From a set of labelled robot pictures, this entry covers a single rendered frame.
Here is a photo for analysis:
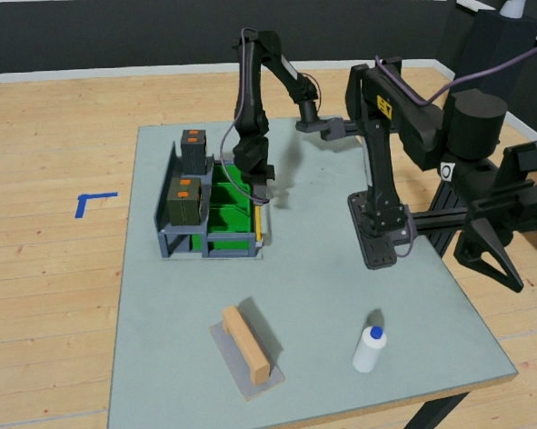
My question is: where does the sanding float with tan handle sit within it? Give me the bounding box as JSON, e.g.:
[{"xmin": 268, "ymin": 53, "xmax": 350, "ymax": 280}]
[{"xmin": 208, "ymin": 305, "xmax": 285, "ymax": 402}]

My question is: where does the yellow bar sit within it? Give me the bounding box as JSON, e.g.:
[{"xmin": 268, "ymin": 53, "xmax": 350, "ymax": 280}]
[{"xmin": 255, "ymin": 206, "xmax": 261, "ymax": 241}]

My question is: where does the white bottle with blue cap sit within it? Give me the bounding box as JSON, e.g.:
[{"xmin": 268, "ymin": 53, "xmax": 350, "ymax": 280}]
[{"xmin": 352, "ymin": 326, "xmax": 386, "ymax": 373}]

